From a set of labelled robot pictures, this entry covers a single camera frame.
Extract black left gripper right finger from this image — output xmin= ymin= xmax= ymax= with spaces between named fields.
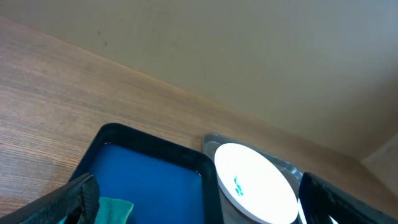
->
xmin=298 ymin=172 xmax=397 ymax=224

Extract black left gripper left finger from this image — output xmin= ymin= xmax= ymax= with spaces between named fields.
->
xmin=1 ymin=173 xmax=100 ymax=224

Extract green sponge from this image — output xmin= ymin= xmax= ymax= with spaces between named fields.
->
xmin=58 ymin=197 xmax=134 ymax=224

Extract white plate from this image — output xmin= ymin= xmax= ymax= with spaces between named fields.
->
xmin=214 ymin=143 xmax=299 ymax=223
xmin=297 ymin=199 xmax=338 ymax=224

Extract grey serving tray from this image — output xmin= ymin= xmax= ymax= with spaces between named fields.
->
xmin=202 ymin=133 xmax=302 ymax=223

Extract black tub of blue water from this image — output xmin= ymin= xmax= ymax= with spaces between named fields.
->
xmin=72 ymin=123 xmax=224 ymax=224

